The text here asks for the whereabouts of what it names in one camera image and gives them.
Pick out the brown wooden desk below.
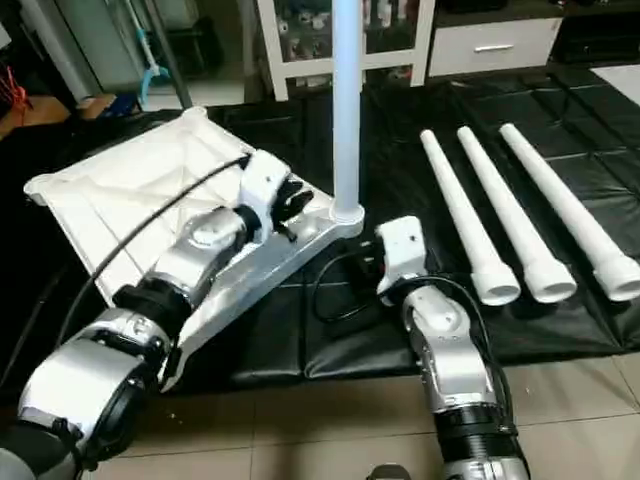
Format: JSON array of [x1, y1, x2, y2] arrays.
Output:
[[0, 95, 73, 139]]

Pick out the teal long-handled dustpan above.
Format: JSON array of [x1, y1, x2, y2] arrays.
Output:
[[125, 0, 176, 103]]

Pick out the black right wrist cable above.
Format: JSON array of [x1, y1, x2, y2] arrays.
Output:
[[311, 246, 503, 403]]

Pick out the white glass-door cabinet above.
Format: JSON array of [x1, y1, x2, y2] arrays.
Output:
[[256, 0, 437, 101]]

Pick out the white plastic table leg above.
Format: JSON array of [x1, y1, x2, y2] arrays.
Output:
[[420, 129, 522, 308], [457, 125, 580, 305], [498, 122, 640, 303], [332, 0, 367, 225]]

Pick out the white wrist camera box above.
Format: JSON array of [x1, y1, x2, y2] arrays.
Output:
[[374, 216, 431, 307], [236, 150, 293, 247]]

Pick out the black work mat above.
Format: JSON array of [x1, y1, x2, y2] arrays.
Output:
[[0, 62, 640, 391]]

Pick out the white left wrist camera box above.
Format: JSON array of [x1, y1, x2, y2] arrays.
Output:
[[236, 150, 293, 247]]

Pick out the white drawer unit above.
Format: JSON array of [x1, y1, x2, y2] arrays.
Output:
[[428, 12, 563, 79]]

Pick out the red cables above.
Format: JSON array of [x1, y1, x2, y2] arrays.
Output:
[[0, 65, 31, 113]]

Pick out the white plastic table top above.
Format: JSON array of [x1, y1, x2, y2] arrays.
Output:
[[22, 105, 367, 393]]

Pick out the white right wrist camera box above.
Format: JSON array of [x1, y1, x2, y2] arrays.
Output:
[[374, 216, 431, 307]]

